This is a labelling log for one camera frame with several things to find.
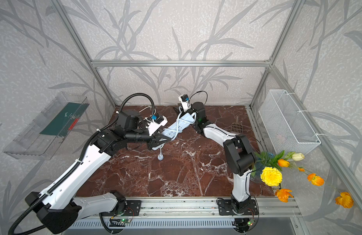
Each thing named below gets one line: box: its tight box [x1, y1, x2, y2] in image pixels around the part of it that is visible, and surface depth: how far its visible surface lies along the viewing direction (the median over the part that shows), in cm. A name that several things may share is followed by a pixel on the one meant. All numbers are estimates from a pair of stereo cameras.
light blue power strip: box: [152, 112, 197, 151], surface depth 62 cm
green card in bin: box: [39, 102, 90, 138], surface depth 71 cm
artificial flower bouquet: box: [250, 150, 355, 209], surface depth 58 cm
